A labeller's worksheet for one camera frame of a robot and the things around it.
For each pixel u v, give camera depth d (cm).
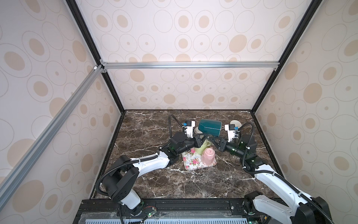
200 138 76
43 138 53
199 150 92
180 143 61
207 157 83
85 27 75
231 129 69
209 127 69
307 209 39
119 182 43
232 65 189
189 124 71
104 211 73
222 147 67
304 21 73
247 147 57
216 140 75
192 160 92
